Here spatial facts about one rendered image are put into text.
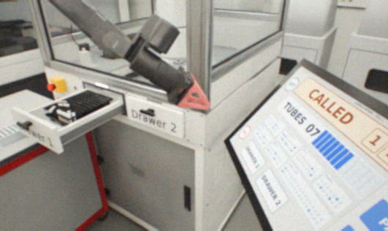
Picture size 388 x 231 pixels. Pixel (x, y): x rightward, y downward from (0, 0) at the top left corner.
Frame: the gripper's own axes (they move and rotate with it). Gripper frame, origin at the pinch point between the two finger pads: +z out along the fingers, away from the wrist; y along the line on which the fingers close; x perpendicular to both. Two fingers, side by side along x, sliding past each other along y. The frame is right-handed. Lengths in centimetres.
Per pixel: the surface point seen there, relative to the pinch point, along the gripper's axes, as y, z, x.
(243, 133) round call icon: -0.2, 14.4, 1.0
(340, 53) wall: 247, 219, -96
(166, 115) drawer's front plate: 33.3, 6.1, 20.6
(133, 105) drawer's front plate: 45, -4, 29
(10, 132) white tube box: 48, -39, 70
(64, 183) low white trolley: 51, -8, 87
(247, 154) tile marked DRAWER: -7.3, 14.4, 3.1
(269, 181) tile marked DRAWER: -18.4, 14.4, 1.7
